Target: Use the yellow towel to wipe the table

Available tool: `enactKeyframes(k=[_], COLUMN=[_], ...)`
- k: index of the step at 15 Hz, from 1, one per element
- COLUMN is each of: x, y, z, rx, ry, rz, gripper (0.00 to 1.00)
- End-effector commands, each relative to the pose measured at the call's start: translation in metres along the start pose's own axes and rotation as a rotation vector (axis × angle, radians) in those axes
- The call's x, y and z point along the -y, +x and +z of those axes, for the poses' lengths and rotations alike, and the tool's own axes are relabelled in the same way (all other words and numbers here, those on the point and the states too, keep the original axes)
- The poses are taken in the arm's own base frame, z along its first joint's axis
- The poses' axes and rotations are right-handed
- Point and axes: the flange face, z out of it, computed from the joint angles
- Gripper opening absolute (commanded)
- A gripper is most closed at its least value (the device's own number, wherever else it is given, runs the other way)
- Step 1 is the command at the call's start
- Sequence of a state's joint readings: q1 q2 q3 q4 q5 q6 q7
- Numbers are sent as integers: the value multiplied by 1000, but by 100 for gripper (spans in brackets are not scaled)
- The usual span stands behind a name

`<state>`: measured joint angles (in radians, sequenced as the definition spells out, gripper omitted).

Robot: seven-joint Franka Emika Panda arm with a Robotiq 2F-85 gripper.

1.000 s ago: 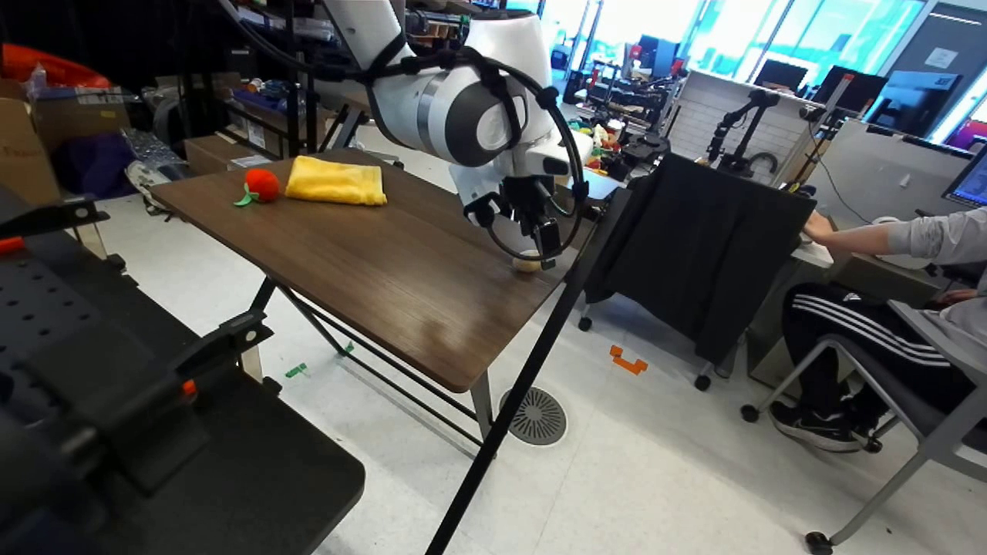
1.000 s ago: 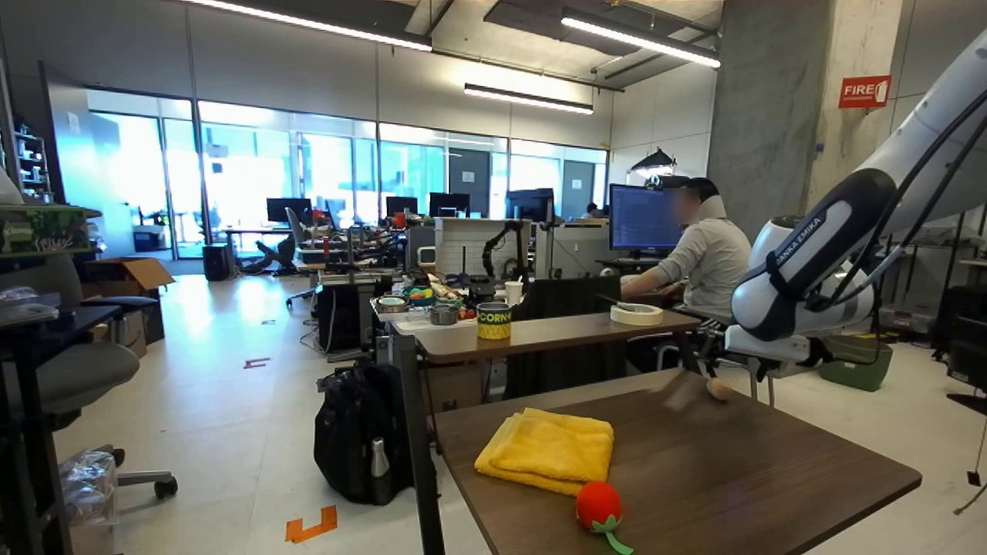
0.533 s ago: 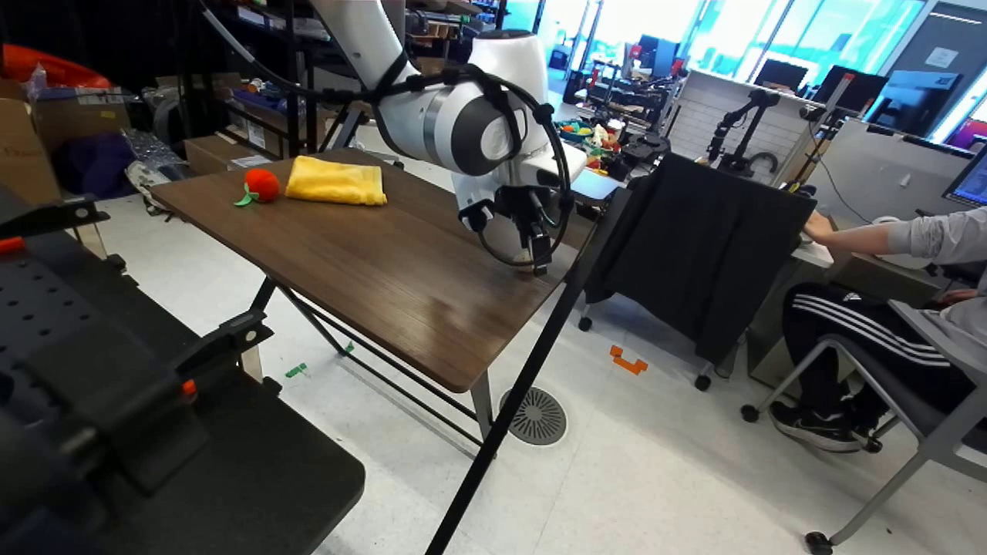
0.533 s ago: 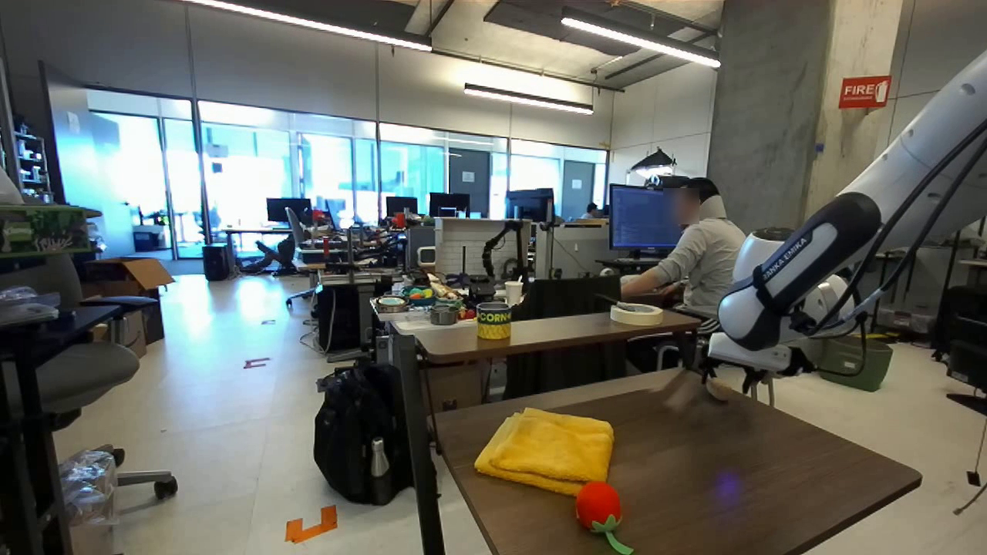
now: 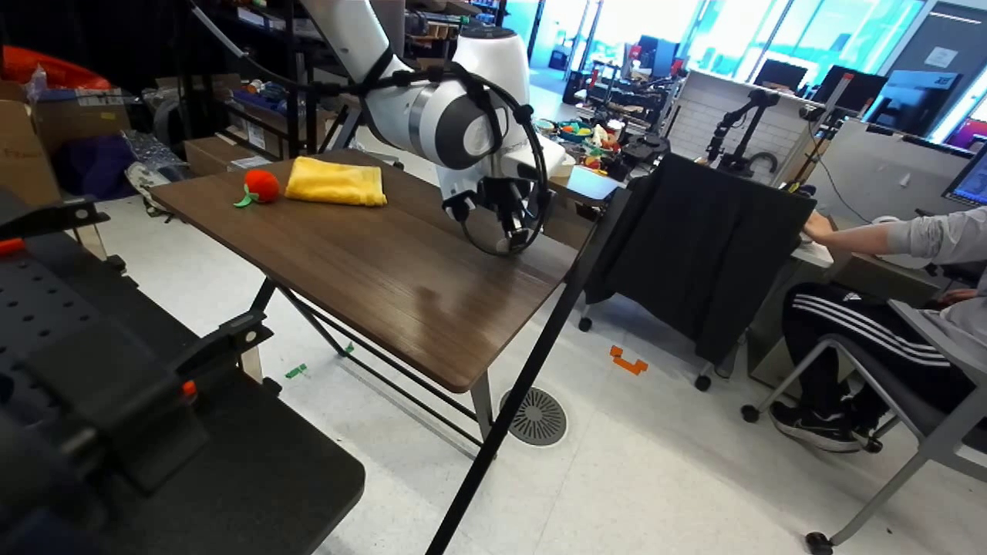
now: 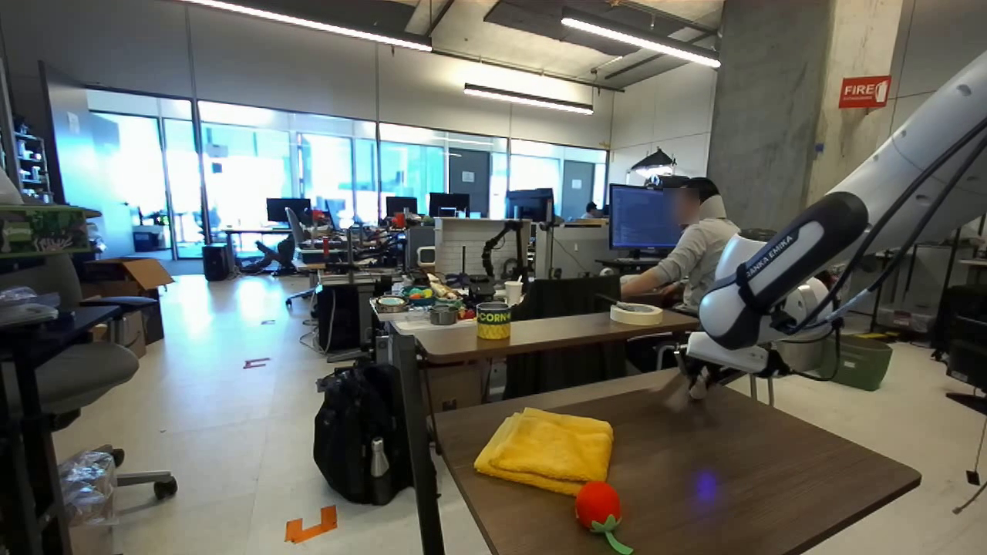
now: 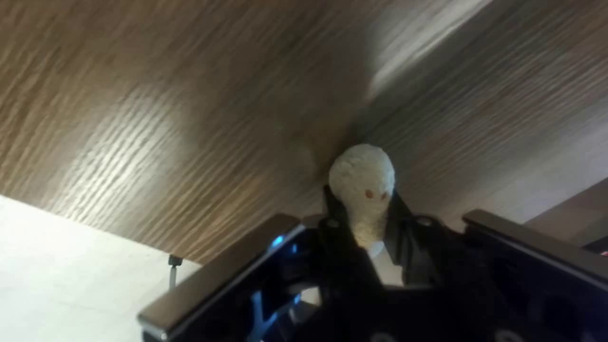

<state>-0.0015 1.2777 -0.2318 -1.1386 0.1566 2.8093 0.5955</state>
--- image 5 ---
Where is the large brown cardboard box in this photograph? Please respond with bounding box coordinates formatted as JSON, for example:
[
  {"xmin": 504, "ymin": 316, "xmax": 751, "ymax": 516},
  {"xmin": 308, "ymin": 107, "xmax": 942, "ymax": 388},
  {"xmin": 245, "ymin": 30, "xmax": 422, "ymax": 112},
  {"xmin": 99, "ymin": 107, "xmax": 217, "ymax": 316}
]
[{"xmin": 0, "ymin": 95, "xmax": 64, "ymax": 212}]

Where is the colourful toy pile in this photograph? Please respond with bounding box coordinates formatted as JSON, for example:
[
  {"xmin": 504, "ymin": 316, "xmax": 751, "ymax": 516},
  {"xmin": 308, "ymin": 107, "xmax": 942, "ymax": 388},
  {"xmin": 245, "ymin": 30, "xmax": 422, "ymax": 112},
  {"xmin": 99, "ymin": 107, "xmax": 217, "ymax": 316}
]
[{"xmin": 552, "ymin": 117, "xmax": 623, "ymax": 160}]

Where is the round floor drain cover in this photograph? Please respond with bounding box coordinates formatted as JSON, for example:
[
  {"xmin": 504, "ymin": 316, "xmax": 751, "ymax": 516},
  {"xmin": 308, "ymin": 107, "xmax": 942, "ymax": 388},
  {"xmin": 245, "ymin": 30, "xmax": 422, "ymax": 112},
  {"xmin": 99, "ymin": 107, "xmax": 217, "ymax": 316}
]
[{"xmin": 509, "ymin": 387, "xmax": 570, "ymax": 451}]

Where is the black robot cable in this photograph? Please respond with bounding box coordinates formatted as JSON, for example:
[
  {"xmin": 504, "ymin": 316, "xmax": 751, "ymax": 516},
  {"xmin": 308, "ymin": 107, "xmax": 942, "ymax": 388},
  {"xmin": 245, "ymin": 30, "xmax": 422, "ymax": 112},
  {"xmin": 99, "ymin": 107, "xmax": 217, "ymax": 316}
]
[{"xmin": 456, "ymin": 59, "xmax": 552, "ymax": 260}]

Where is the computer monitor with blue screen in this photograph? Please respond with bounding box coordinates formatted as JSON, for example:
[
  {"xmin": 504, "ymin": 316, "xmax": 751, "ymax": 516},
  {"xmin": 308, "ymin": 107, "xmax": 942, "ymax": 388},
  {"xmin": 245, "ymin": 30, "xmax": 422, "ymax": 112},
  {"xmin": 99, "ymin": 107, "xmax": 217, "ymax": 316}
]
[{"xmin": 943, "ymin": 141, "xmax": 987, "ymax": 210}]

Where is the black camera arm stand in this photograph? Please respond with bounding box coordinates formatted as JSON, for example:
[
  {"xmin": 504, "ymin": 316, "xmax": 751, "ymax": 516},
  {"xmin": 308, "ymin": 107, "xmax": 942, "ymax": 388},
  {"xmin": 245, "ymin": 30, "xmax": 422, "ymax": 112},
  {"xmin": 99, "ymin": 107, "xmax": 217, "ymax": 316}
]
[{"xmin": 705, "ymin": 90, "xmax": 780, "ymax": 178}]

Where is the orange red bag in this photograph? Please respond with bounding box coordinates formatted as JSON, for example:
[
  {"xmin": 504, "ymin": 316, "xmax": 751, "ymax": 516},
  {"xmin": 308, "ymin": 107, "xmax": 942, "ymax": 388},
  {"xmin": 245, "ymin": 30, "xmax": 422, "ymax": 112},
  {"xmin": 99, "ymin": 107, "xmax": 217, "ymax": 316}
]
[{"xmin": 0, "ymin": 43, "xmax": 112, "ymax": 95}]

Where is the black storage shelf rack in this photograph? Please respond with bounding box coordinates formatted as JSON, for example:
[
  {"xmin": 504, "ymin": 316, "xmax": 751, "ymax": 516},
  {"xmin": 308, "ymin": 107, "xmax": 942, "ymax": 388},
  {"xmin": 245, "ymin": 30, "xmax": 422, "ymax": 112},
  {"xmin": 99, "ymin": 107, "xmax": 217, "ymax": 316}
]
[{"xmin": 174, "ymin": 0, "xmax": 351, "ymax": 164}]

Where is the flat cardboard box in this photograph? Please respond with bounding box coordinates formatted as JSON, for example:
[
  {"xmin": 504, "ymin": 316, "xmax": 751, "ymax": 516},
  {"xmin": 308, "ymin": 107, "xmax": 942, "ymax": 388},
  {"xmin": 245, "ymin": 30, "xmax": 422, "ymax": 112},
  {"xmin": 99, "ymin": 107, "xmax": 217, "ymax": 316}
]
[{"xmin": 182, "ymin": 134, "xmax": 271, "ymax": 178}]

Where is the dark purple bag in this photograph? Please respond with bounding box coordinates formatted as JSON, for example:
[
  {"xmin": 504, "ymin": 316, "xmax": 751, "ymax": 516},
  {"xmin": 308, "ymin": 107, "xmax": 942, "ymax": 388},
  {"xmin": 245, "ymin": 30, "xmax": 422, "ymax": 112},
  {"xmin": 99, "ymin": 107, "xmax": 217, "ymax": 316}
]
[{"xmin": 57, "ymin": 135, "xmax": 135, "ymax": 205}]

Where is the seated person in striped trousers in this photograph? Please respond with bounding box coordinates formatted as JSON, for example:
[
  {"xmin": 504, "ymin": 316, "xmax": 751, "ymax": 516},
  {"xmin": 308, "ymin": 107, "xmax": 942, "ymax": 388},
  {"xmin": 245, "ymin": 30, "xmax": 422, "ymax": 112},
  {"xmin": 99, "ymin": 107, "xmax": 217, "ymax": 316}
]
[{"xmin": 767, "ymin": 205, "xmax": 987, "ymax": 445}]

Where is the large dark wall screen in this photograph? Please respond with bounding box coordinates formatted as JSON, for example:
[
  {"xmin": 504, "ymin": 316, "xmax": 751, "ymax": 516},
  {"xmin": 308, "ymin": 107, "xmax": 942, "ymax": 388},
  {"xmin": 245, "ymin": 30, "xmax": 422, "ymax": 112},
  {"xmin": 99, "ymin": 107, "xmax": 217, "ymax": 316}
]
[{"xmin": 866, "ymin": 69, "xmax": 959, "ymax": 135}]

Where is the small black monitor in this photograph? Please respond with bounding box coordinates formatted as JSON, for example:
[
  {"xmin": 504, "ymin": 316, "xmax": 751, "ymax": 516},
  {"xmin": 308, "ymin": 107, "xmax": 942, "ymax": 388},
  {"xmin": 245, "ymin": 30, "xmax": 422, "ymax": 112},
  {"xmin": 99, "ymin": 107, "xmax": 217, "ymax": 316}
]
[
  {"xmin": 812, "ymin": 64, "xmax": 882, "ymax": 116},
  {"xmin": 752, "ymin": 59, "xmax": 812, "ymax": 95}
]

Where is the red toy pepper green stem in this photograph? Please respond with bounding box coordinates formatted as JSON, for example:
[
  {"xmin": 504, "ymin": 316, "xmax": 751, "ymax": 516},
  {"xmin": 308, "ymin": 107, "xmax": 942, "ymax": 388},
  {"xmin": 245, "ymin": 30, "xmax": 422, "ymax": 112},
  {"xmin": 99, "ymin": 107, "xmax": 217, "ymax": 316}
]
[{"xmin": 232, "ymin": 166, "xmax": 288, "ymax": 212}]

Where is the black workbench cart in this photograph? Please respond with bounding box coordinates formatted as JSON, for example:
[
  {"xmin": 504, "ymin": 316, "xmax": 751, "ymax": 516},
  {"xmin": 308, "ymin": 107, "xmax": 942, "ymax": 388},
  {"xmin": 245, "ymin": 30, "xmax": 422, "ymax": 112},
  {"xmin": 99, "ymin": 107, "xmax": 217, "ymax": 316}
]
[{"xmin": 0, "ymin": 197, "xmax": 369, "ymax": 555}]

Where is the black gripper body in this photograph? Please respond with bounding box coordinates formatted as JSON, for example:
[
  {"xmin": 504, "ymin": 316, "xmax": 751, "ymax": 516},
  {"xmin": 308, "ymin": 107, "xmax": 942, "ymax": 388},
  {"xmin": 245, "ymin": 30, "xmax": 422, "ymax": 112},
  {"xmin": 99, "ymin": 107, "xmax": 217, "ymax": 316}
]
[{"xmin": 446, "ymin": 173, "xmax": 544, "ymax": 229}]

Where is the orange floor tape marker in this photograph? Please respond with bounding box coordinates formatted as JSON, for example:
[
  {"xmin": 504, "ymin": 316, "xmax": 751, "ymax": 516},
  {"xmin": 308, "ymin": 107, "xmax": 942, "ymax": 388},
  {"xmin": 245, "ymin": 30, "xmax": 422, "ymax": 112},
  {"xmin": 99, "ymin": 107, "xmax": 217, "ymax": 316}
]
[{"xmin": 609, "ymin": 344, "xmax": 653, "ymax": 380}]

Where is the chair draped with black cloth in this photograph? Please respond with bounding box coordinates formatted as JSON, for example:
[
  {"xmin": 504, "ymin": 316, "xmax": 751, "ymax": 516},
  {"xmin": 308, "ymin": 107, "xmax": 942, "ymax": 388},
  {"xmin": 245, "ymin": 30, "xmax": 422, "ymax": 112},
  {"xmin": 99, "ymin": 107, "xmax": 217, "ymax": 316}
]
[{"xmin": 577, "ymin": 153, "xmax": 820, "ymax": 396}]

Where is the yellow towel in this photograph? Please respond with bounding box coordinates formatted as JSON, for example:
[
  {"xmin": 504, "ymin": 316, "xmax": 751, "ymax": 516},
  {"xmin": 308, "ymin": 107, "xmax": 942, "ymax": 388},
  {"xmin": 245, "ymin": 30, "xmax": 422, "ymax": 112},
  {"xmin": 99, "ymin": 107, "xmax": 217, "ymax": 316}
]
[{"xmin": 281, "ymin": 154, "xmax": 392, "ymax": 210}]

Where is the black tripod pole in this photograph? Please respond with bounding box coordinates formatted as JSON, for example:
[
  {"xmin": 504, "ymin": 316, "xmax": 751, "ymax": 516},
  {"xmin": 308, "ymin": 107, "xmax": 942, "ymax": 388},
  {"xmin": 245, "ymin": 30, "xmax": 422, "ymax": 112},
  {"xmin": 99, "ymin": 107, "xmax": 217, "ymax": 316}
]
[{"xmin": 427, "ymin": 189, "xmax": 633, "ymax": 555}]

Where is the long grey table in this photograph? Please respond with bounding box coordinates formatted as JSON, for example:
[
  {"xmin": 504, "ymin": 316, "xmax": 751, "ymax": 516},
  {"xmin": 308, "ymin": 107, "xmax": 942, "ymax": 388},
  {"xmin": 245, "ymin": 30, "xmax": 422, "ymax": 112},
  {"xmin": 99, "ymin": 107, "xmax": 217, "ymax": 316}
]
[{"xmin": 544, "ymin": 160, "xmax": 626, "ymax": 212}]

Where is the grey office chair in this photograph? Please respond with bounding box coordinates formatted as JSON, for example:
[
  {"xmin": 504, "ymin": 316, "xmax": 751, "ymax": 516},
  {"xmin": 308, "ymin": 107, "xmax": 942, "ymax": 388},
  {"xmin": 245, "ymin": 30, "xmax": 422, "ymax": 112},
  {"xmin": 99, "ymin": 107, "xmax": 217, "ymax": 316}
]
[{"xmin": 738, "ymin": 296, "xmax": 987, "ymax": 555}]

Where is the black metal table frame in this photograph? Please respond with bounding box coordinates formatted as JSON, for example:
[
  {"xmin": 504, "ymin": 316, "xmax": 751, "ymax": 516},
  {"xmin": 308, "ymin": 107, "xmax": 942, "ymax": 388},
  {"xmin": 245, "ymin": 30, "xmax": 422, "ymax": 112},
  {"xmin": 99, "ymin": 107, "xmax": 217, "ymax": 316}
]
[{"xmin": 245, "ymin": 279, "xmax": 501, "ymax": 451}]

